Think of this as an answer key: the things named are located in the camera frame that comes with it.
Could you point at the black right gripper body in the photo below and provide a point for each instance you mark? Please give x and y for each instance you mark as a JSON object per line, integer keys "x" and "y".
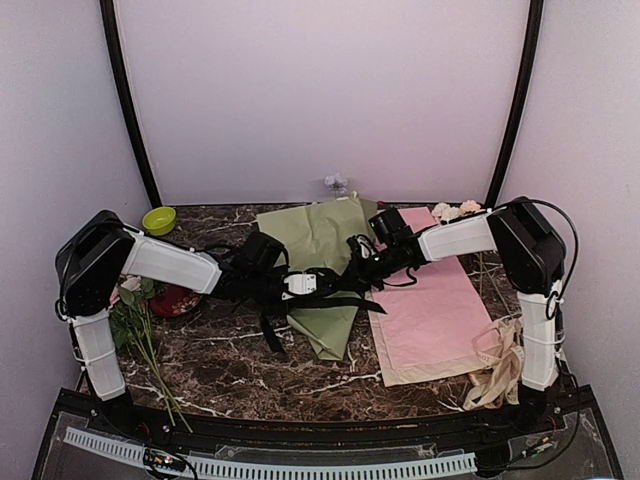
{"x": 373, "y": 272}

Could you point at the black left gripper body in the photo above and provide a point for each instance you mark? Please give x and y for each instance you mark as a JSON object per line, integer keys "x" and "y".
{"x": 260, "y": 286}

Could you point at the black lettered ribbon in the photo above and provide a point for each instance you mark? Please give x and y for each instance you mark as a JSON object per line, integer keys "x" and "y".
{"x": 325, "y": 321}

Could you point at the peach green wrapping paper sheet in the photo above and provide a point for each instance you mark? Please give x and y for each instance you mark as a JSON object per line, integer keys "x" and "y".
{"x": 315, "y": 237}

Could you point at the blue flower stem bunch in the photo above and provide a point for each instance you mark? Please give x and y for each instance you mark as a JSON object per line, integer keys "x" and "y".
{"x": 337, "y": 184}

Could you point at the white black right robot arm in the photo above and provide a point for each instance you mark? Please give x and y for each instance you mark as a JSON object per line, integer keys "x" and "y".
{"x": 530, "y": 249}

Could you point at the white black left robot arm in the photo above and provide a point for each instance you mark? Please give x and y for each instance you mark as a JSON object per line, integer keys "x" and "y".
{"x": 92, "y": 263}

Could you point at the pink white rose bunch right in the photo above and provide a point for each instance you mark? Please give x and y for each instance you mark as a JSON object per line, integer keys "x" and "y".
{"x": 447, "y": 213}

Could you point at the pink wrapping paper sheet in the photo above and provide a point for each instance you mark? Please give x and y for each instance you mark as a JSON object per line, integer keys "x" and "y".
{"x": 427, "y": 330}

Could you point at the dark red floral bowl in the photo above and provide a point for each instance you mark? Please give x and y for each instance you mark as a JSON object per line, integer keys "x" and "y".
{"x": 174, "y": 301}

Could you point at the lime green plastic bowl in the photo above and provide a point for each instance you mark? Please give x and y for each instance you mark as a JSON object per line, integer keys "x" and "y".
{"x": 159, "y": 221}

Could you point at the pink rose stem bunch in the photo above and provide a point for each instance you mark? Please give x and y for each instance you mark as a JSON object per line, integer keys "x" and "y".
{"x": 130, "y": 319}

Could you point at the cream ribbon pile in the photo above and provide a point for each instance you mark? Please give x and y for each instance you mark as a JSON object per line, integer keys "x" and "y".
{"x": 497, "y": 360}

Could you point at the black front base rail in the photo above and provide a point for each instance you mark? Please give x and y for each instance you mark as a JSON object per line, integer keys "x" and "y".
{"x": 482, "y": 430}

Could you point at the white slotted cable duct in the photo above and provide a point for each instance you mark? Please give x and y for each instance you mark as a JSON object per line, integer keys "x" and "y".
{"x": 253, "y": 463}

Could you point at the black vertical frame post right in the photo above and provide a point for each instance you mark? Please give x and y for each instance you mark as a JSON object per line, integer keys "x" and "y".
{"x": 521, "y": 88}

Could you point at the black vertical frame post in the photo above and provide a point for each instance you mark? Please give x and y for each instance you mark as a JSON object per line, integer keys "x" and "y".
{"x": 126, "y": 101}
{"x": 521, "y": 88}

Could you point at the black vertical frame post left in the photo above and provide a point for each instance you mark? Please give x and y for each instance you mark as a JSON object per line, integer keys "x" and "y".
{"x": 126, "y": 101}

